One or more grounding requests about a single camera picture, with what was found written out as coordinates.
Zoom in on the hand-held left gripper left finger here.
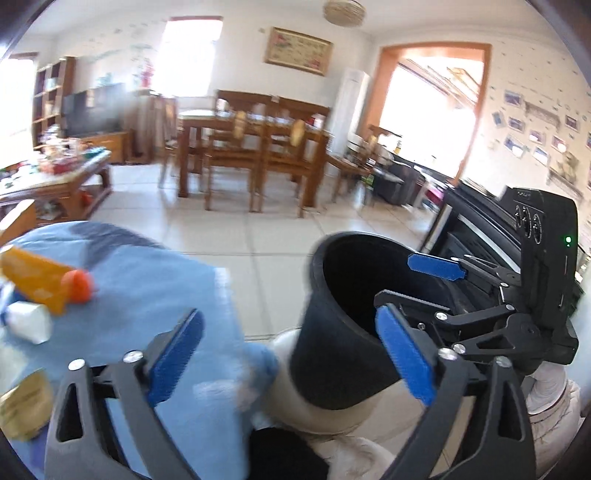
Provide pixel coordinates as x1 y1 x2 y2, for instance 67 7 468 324
44 308 206 480

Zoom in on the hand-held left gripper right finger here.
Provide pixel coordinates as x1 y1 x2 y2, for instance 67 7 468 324
375 305 539 480

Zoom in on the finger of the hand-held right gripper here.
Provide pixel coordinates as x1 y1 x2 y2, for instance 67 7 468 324
407 251 525 289
373 290 541 367

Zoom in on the black plastic bin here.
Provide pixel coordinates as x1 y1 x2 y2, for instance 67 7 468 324
288 232 451 411

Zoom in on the small white bottle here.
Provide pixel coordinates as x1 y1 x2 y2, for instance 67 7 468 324
7 301 54 344

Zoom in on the yellow snack packet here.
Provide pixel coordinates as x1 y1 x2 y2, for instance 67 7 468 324
0 371 55 441

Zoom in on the orange pill bottle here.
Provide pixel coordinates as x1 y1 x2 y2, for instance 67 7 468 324
0 246 93 316

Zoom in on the black ridged furniture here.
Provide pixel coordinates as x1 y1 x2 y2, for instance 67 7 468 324
422 178 527 296

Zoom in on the blue tablecloth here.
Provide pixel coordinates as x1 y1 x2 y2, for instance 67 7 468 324
0 222 280 480

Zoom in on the dark grey sofa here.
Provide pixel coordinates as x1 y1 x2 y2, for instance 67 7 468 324
374 152 444 206

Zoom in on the wooden side chair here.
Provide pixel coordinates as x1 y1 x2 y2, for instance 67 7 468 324
325 124 393 204

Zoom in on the dark cloth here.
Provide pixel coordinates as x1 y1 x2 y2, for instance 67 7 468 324
252 427 326 480

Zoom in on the white standing air conditioner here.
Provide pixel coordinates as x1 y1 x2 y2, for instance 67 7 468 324
329 68 372 158

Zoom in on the wooden coffee table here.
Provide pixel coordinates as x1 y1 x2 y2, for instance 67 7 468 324
0 148 114 222

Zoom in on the wooden television stand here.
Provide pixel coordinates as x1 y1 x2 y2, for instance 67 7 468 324
65 130 132 164

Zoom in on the pile of household items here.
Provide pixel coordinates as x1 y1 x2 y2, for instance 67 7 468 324
0 134 112 185

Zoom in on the wooden dining table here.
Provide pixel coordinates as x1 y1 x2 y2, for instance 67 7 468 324
178 109 333 217

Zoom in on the tall wooden plant stand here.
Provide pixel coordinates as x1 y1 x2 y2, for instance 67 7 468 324
134 90 178 164

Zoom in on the black flat television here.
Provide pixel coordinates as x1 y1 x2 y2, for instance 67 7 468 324
61 83 126 138

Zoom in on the round ceiling lamp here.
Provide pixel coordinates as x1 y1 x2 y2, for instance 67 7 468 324
323 0 365 21

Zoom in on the wooden bookshelf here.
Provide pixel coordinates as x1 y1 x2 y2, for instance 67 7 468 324
31 56 77 139

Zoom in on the bright window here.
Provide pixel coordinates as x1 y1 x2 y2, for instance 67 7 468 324
0 53 38 153
159 17 225 97

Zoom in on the group of wall photos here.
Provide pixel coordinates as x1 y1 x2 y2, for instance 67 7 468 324
492 88 591 185

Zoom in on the orange arched door frame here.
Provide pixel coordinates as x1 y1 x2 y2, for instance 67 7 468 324
369 42 492 185

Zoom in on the framed wall picture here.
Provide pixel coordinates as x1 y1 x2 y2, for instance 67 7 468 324
264 27 334 77

